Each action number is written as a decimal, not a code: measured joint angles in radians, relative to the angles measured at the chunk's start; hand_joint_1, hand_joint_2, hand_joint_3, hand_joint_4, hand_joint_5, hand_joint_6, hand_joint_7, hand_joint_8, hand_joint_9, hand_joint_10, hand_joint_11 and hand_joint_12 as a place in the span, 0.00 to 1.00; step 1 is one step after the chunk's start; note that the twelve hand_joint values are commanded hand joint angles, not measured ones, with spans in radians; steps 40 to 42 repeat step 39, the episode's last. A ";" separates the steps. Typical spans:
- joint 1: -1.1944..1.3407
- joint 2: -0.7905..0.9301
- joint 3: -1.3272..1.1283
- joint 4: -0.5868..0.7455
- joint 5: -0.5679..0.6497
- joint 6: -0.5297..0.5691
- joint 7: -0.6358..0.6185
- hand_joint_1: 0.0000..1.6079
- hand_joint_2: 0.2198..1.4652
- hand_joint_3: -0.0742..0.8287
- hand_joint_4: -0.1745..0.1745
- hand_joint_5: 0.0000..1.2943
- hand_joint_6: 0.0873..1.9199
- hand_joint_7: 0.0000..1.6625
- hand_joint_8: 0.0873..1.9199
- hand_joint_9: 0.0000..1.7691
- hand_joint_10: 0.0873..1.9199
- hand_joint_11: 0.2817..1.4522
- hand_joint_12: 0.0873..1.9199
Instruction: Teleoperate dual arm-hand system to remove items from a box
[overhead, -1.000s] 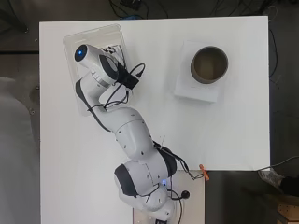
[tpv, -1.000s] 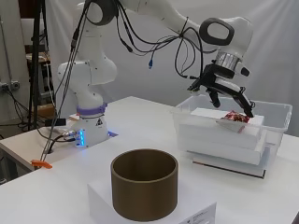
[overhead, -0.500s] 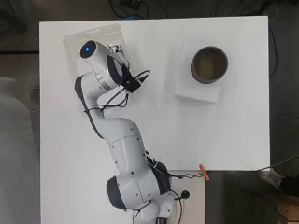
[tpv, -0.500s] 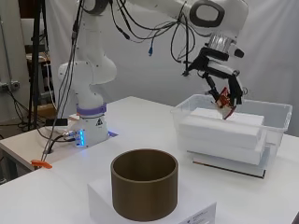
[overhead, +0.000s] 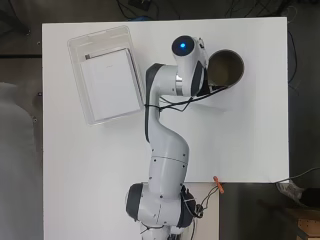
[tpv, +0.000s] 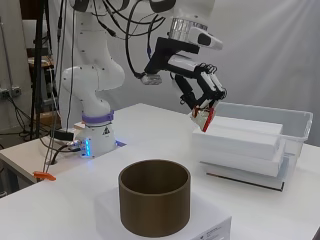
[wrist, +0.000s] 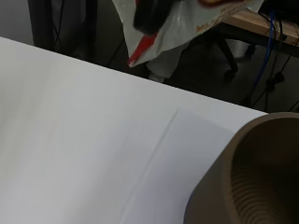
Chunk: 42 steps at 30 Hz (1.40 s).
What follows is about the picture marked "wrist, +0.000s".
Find black office chair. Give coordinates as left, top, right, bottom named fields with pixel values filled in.
left=199, top=31, right=260, bottom=82

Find white plastic bag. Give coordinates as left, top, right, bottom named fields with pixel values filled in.
left=111, top=0, right=265, bottom=79

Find brown round tub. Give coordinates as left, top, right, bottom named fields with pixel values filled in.
left=183, top=111, right=299, bottom=224

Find blue cable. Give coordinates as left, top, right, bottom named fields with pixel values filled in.
left=249, top=10, right=278, bottom=104

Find wooden desk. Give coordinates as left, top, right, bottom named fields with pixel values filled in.
left=214, top=8, right=299, bottom=59

